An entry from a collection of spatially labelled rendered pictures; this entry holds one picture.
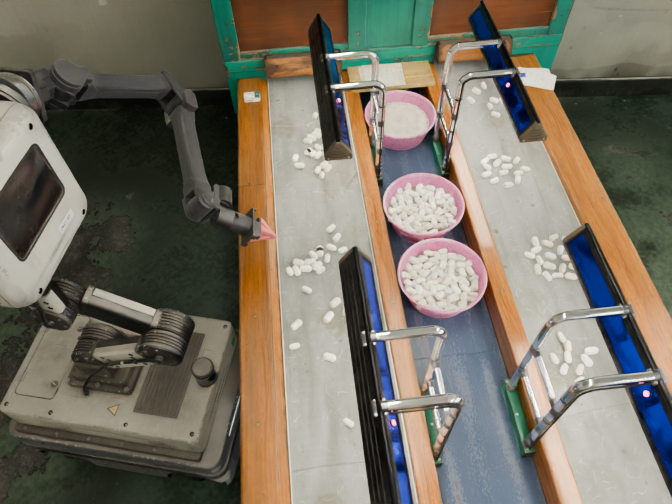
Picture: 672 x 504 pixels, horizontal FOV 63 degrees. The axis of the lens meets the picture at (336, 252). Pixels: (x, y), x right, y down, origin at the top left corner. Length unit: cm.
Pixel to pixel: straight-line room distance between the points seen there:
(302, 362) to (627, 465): 86
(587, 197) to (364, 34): 102
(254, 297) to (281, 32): 107
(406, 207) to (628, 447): 93
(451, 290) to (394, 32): 109
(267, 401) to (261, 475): 18
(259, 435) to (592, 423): 85
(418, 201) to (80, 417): 128
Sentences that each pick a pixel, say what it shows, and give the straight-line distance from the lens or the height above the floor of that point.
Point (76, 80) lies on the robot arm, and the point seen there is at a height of 133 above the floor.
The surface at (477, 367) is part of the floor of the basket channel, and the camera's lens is 167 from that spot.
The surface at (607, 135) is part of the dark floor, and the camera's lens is 348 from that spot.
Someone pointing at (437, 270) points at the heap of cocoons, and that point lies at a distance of 173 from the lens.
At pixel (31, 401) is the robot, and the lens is 207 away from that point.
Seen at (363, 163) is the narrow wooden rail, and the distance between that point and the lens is 196.
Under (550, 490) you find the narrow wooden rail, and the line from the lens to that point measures 155.
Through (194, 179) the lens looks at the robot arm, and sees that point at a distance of 157.
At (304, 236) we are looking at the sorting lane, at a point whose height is 74.
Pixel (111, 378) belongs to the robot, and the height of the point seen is 53.
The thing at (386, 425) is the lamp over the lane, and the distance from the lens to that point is 112.
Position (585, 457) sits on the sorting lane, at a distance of 159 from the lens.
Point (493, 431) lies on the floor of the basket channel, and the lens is 161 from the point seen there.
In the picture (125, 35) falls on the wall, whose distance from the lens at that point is 332.
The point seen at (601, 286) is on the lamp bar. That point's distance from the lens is 139.
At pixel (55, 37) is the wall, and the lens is 346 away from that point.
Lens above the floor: 217
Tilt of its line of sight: 55 degrees down
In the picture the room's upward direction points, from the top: 2 degrees counter-clockwise
